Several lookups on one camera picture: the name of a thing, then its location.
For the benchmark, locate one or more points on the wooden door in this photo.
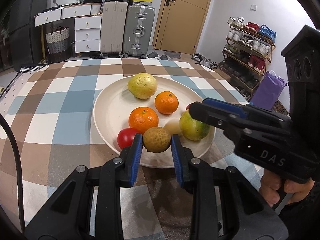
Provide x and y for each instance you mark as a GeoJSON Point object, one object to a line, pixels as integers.
{"type": "Point", "coordinates": [185, 17]}

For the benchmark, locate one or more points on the yellow and black box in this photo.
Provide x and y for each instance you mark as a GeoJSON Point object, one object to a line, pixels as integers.
{"type": "Point", "coordinates": [141, 1]}

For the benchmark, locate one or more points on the red tomato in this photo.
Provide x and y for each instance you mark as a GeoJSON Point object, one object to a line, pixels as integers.
{"type": "Point", "coordinates": [188, 107]}
{"type": "Point", "coordinates": [126, 138]}

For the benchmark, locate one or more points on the shoes on floor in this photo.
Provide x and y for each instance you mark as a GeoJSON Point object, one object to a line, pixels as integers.
{"type": "Point", "coordinates": [203, 60]}

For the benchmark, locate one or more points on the orange mandarin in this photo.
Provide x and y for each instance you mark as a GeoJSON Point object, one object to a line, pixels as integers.
{"type": "Point", "coordinates": [166, 102]}
{"type": "Point", "coordinates": [143, 120]}

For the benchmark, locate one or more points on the beige suitcase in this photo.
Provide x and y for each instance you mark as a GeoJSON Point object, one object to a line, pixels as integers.
{"type": "Point", "coordinates": [113, 30]}

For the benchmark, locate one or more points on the black refrigerator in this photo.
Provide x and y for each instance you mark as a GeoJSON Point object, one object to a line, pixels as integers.
{"type": "Point", "coordinates": [25, 22]}

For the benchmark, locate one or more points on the white light switch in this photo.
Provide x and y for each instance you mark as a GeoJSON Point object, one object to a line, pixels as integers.
{"type": "Point", "coordinates": [254, 7]}

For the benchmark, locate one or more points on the checkered tablecloth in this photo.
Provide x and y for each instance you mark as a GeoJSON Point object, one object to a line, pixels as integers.
{"type": "Point", "coordinates": [62, 120]}

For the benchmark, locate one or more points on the person's right hand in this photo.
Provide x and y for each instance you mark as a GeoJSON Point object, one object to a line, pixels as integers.
{"type": "Point", "coordinates": [271, 187]}

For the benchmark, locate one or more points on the cream round plate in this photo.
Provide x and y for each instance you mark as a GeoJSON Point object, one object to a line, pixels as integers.
{"type": "Point", "coordinates": [112, 110]}

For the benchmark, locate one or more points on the silver suitcase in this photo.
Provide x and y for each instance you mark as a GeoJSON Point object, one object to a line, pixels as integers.
{"type": "Point", "coordinates": [138, 32]}

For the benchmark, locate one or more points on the brown doormat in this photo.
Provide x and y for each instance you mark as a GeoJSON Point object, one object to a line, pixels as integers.
{"type": "Point", "coordinates": [281, 107]}

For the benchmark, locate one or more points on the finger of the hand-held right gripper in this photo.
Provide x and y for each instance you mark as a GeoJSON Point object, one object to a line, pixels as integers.
{"type": "Point", "coordinates": [225, 106]}
{"type": "Point", "coordinates": [212, 116]}

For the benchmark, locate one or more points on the brown-yellow round fruit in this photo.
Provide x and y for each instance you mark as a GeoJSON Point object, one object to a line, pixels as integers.
{"type": "Point", "coordinates": [157, 140]}

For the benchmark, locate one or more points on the woven laundry basket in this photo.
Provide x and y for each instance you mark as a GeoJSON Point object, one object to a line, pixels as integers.
{"type": "Point", "coordinates": [57, 45]}

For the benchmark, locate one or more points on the grey slippers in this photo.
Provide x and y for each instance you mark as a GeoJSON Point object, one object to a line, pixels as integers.
{"type": "Point", "coordinates": [156, 55]}

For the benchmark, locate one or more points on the wooden shoe rack with shoes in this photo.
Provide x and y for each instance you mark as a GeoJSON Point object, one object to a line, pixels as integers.
{"type": "Point", "coordinates": [247, 55]}

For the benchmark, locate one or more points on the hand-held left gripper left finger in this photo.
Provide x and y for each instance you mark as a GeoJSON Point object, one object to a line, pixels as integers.
{"type": "Point", "coordinates": [136, 155]}

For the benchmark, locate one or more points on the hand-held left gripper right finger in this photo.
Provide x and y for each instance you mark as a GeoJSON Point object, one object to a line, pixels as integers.
{"type": "Point", "coordinates": [178, 160]}

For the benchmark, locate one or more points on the small green guava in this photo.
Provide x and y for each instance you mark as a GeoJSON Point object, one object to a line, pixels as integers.
{"type": "Point", "coordinates": [193, 130]}

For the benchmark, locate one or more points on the purple bag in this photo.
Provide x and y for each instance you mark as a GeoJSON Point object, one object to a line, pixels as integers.
{"type": "Point", "coordinates": [268, 92]}

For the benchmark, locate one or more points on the patterned floor rug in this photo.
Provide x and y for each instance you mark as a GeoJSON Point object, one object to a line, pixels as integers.
{"type": "Point", "coordinates": [17, 80]}

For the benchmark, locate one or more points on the large yellow-green guava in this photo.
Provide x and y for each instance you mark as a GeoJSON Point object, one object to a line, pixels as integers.
{"type": "Point", "coordinates": [142, 85]}

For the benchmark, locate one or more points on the white dresser with drawers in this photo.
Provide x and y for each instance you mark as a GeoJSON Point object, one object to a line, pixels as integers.
{"type": "Point", "coordinates": [87, 33]}

